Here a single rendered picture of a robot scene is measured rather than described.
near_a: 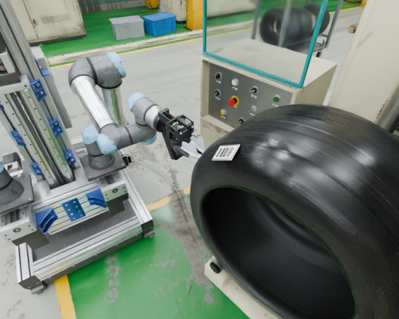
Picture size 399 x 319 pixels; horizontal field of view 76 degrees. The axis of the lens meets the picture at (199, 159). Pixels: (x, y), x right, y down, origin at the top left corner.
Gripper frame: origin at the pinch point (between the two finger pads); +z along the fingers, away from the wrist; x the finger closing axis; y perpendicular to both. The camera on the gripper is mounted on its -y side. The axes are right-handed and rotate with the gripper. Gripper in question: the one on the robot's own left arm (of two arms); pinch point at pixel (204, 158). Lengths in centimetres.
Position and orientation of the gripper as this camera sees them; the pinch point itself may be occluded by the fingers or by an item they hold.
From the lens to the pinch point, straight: 79.4
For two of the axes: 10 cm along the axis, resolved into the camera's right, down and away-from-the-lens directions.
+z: 7.1, 5.6, -4.3
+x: 7.0, -4.9, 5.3
